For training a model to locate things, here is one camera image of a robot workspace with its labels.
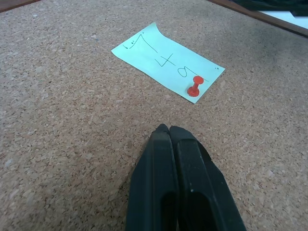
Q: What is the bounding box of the red pushpin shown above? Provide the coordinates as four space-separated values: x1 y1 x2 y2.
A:
187 76 205 98

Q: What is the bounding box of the cork board with wooden frame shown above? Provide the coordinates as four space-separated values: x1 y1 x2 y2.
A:
0 0 308 231

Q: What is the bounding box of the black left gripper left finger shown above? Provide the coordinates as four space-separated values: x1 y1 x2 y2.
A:
125 123 180 231

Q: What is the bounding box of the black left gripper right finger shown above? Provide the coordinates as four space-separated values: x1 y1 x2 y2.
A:
169 125 247 231

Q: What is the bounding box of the green sticky note with writing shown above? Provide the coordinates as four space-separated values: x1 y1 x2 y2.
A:
111 22 226 104

